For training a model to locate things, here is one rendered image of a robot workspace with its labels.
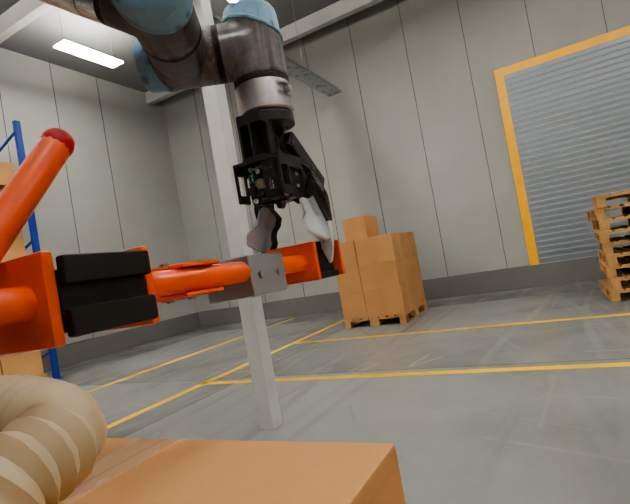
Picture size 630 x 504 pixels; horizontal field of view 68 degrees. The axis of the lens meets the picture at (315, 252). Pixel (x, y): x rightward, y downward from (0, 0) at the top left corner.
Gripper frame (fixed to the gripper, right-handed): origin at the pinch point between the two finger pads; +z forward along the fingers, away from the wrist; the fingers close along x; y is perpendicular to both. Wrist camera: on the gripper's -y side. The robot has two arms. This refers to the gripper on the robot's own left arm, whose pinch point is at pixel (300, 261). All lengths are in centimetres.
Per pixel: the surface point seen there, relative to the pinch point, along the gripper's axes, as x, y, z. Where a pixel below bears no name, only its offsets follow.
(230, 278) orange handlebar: 3.4, 20.3, 0.7
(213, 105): -165, -208, -123
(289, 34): -391, -817, -491
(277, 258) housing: 3.5, 11.4, -0.7
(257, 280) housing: 3.6, 16.1, 1.4
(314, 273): 4.1, 4.3, 1.8
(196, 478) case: 9.4, 34.7, 12.8
